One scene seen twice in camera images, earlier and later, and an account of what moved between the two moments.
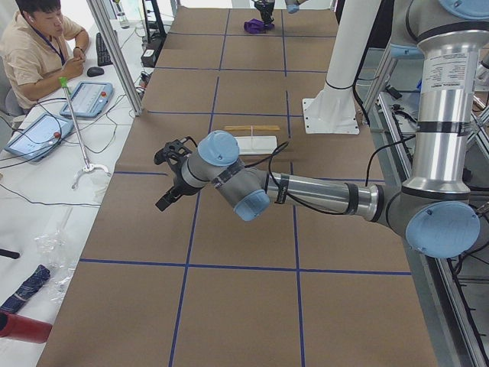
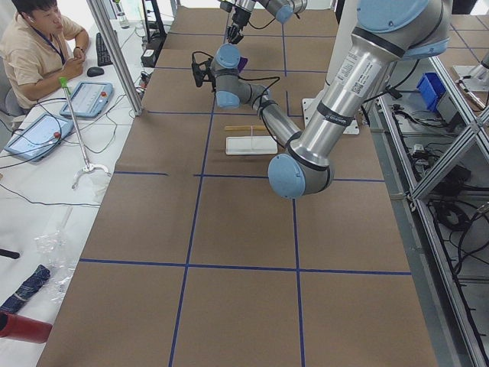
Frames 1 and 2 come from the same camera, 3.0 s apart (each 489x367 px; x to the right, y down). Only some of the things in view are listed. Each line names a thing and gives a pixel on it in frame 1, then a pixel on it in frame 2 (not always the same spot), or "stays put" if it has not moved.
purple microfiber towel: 256,26 → 243,60
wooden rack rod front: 252,128 stays put
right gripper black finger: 267,17 → 234,34
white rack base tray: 257,145 stays put
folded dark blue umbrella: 30,285 stays put
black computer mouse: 95,71 stays put
